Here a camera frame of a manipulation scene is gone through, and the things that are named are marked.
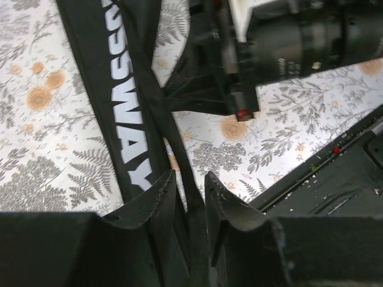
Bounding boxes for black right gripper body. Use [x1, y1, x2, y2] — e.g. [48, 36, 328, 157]
[187, 1, 344, 121]

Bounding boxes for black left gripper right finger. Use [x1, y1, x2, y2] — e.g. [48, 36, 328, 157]
[205, 172, 382, 286]

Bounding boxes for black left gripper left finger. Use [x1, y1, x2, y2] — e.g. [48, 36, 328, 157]
[1, 171, 189, 287]

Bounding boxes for black Crossway racket bag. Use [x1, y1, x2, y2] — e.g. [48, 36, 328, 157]
[57, 1, 218, 286]

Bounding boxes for floral patterned table mat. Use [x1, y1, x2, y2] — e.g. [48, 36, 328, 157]
[1, 1, 382, 215]

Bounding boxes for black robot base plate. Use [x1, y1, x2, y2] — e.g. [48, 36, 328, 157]
[250, 106, 382, 215]

